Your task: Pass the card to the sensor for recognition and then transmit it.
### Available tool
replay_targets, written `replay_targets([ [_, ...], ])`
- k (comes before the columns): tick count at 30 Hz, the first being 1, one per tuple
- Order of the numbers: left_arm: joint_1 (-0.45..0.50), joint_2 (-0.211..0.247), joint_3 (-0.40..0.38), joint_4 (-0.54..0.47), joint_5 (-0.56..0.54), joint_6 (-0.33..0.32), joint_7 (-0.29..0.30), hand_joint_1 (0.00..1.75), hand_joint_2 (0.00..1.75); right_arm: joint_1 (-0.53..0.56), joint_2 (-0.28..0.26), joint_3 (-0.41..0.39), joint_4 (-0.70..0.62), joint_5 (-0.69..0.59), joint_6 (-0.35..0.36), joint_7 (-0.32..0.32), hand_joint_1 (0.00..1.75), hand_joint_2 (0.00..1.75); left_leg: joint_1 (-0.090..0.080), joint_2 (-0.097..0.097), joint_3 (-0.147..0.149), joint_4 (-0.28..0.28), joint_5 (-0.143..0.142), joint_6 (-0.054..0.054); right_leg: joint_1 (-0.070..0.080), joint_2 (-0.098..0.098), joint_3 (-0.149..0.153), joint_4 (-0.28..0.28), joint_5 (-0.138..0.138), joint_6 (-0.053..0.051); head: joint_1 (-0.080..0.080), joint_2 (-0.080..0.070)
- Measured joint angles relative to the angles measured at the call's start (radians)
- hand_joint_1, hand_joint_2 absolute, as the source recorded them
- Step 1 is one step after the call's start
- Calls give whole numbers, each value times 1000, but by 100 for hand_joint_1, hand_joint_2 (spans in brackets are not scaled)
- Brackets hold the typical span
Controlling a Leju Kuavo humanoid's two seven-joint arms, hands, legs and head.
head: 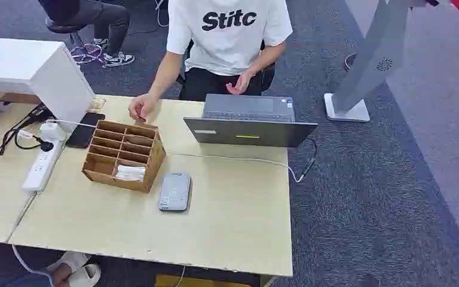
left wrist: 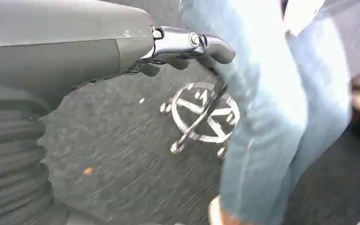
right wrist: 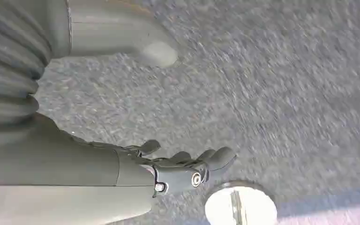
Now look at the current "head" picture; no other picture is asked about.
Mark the white power strip cord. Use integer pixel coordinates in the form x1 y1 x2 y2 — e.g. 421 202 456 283
11 244 53 277

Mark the person's foot in white slipper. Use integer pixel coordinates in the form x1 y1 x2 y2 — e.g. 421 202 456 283
46 251 102 287

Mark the grey stand with white base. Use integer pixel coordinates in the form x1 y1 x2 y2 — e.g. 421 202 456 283
323 0 411 123

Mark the black plug with cable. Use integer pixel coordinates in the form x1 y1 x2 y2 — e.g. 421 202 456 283
14 129 55 153

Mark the grey laptop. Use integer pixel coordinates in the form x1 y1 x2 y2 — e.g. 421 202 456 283
183 93 318 148

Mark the person's left hand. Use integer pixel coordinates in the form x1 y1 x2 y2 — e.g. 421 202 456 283
225 71 254 96

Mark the black phone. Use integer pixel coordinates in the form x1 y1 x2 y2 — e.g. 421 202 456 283
65 112 106 149

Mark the white charger block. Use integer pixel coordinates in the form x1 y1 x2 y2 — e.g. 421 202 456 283
39 122 66 143

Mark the wooden card box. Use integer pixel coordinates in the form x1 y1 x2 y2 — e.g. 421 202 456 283
81 120 167 194

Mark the person in dark clothing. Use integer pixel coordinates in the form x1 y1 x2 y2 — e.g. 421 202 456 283
37 0 136 69

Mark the person's right hand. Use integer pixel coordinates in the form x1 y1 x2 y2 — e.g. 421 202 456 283
128 93 160 121

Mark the black adapter cable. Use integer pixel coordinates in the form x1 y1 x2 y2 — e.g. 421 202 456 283
298 138 318 181

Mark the white power strip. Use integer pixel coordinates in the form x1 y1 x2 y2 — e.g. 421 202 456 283
22 138 65 194

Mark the white cable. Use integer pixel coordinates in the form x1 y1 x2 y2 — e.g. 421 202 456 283
45 118 306 184

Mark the black stool with ring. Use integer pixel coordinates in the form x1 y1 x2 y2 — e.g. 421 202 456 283
46 19 104 65

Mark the black cable bundle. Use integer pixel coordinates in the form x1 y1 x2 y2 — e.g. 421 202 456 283
0 103 55 163

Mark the grey card reader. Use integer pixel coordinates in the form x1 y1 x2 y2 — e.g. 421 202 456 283
157 172 192 213

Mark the person in white shirt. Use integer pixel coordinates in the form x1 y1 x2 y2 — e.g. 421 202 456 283
128 0 293 121

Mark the white card stack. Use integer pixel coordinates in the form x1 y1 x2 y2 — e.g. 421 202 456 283
114 164 146 183

